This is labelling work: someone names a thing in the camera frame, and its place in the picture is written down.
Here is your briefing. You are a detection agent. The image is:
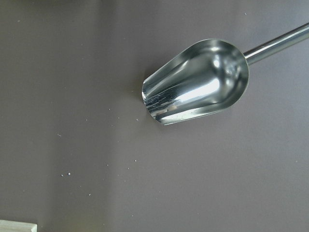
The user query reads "metal scoop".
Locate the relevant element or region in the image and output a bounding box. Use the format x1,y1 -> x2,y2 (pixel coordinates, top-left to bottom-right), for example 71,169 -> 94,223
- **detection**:
141,24 -> 309,125

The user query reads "bamboo cutting board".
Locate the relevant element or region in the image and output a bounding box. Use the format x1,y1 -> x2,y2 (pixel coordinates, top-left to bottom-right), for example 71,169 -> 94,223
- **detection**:
0,219 -> 37,232

